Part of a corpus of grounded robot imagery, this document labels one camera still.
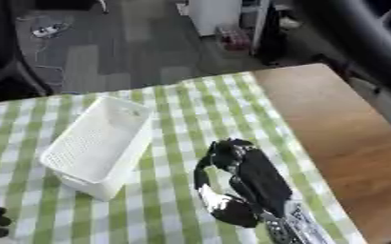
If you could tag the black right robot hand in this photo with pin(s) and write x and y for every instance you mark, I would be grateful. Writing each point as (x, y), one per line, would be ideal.
(260, 178)

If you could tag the white perforated plastic basket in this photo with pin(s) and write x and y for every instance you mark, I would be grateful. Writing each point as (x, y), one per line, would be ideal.
(100, 146)

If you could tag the white cabinet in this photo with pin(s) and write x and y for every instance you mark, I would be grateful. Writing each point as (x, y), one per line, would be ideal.
(214, 16)

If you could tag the red and white package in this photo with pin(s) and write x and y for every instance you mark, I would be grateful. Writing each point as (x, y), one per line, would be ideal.
(233, 37)

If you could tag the black curved chair back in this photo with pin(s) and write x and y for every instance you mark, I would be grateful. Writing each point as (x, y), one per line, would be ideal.
(360, 35)

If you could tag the black office chair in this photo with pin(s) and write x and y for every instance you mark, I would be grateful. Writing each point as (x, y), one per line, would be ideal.
(7, 60)

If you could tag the white power strip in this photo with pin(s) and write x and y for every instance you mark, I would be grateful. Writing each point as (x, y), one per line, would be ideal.
(44, 30)

